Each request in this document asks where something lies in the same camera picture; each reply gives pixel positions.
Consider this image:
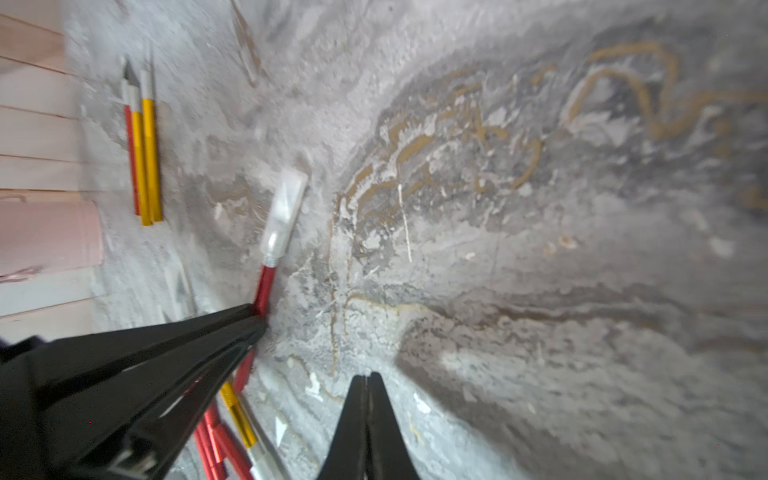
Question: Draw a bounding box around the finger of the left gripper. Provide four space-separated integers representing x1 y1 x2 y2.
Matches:
31 304 260 408
38 324 266 479

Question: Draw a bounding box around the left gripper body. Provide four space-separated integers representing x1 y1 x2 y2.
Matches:
1 336 66 479

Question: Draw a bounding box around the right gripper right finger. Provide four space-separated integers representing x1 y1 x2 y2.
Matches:
367 372 420 480

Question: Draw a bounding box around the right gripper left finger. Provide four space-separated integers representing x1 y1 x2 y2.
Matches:
317 375 368 480

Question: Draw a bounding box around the red carving knife steep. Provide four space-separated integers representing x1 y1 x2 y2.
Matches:
203 403 254 480

